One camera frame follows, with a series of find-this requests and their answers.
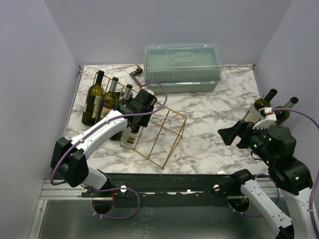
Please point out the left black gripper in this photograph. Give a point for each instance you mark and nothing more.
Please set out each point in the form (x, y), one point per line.
(144, 122)

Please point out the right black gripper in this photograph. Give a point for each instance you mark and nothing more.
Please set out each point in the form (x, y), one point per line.
(243, 134)

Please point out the clear glass liquor bottle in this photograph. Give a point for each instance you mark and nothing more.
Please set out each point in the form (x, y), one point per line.
(129, 136)

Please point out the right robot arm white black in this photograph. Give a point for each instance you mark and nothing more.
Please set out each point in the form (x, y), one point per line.
(276, 148)

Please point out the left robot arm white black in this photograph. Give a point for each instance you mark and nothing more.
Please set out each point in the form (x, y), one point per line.
(69, 160)

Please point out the green plastic storage box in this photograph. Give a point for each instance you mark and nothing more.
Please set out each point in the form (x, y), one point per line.
(182, 68)

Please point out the grey metal crank handle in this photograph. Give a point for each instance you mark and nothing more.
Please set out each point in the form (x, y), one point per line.
(137, 75)

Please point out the gold wire wine rack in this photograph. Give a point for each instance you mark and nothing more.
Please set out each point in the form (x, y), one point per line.
(158, 141)

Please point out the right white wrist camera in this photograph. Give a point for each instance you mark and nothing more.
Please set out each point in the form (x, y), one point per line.
(267, 118)

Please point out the black metal base rail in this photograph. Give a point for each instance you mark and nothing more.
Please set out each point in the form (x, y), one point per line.
(167, 190)

